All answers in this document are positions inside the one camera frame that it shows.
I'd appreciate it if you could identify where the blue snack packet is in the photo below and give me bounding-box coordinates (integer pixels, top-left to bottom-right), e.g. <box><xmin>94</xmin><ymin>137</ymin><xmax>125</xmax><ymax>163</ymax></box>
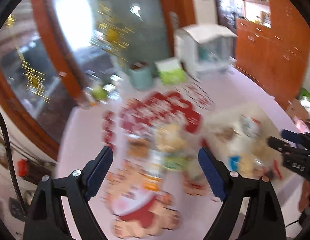
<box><xmin>229</xmin><ymin>155</ymin><xmax>241</xmax><ymax>172</ymax></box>

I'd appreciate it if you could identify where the white red noodle snack bag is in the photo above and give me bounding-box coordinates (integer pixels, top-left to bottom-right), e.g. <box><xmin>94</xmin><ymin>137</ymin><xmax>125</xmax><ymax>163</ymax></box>
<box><xmin>240</xmin><ymin>115</ymin><xmax>261</xmax><ymax>138</ymax></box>

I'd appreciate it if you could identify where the green snack packet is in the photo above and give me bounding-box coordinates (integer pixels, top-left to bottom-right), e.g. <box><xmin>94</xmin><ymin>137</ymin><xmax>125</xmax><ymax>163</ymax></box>
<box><xmin>163</xmin><ymin>155</ymin><xmax>191</xmax><ymax>171</ymax></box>

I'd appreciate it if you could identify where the clear bag of small cakes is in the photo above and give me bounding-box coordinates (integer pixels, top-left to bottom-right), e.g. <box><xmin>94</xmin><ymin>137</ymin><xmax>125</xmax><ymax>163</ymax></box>
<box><xmin>126</xmin><ymin>137</ymin><xmax>151</xmax><ymax>159</ymax></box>

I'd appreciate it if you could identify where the orange oats bar pack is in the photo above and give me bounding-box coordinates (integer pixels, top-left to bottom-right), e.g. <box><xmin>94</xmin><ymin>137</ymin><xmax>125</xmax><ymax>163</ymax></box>
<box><xmin>143</xmin><ymin>149</ymin><xmax>166</xmax><ymax>192</ymax></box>

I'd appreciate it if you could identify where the cardboard box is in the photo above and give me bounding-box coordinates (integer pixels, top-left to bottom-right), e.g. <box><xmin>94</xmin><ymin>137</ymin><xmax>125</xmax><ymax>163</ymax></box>
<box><xmin>286</xmin><ymin>99</ymin><xmax>308</xmax><ymax>121</ymax></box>

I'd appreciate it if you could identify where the white plastic storage bin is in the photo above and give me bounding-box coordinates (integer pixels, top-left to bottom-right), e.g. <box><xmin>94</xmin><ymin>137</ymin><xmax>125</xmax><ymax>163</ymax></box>
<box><xmin>204</xmin><ymin>102</ymin><xmax>291</xmax><ymax>191</ymax></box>

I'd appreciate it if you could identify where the red container on floor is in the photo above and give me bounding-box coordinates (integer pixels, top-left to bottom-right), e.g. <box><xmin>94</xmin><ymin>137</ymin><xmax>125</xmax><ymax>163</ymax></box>
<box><xmin>18</xmin><ymin>159</ymin><xmax>29</xmax><ymax>177</ymax></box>

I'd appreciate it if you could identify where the clear bottle green label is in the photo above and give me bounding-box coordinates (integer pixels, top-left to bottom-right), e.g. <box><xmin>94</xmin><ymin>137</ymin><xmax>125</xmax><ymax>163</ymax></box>
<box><xmin>92</xmin><ymin>83</ymin><xmax>108</xmax><ymax>102</ymax></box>

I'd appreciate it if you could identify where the teal canister with brown lid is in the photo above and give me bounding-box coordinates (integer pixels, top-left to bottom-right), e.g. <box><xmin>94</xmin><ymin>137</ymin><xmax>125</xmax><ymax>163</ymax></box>
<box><xmin>128</xmin><ymin>61</ymin><xmax>153</xmax><ymax>90</ymax></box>

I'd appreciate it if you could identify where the green tissue box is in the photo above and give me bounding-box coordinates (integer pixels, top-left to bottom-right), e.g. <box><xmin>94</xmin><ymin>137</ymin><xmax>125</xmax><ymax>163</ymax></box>
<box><xmin>155</xmin><ymin>57</ymin><xmax>187</xmax><ymax>85</ymax></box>

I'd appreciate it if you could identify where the white countertop appliance with cover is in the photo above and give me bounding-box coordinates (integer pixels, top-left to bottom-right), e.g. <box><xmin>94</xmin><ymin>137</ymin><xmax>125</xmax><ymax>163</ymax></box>
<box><xmin>174</xmin><ymin>24</ymin><xmax>237</xmax><ymax>81</ymax></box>

